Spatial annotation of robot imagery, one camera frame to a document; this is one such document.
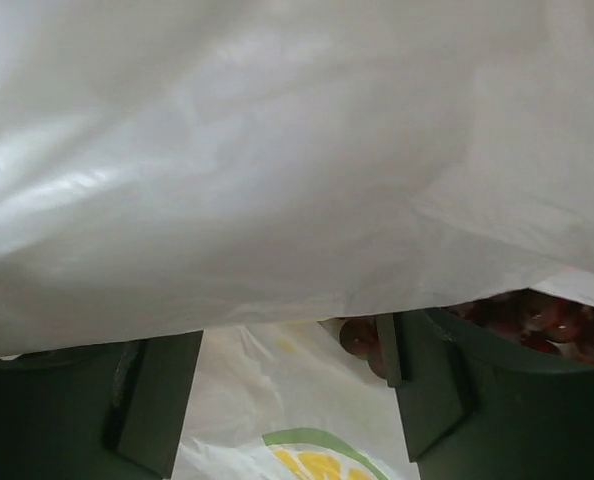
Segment white plastic bag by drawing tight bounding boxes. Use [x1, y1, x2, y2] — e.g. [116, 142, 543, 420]
[0, 1, 594, 479]

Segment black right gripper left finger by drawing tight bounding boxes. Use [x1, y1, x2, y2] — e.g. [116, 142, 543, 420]
[0, 332, 203, 479]

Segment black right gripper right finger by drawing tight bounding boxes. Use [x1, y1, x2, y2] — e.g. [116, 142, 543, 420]
[376, 309, 594, 480]

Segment fake purple grapes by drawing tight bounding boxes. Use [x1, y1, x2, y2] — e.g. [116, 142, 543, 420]
[337, 289, 594, 379]

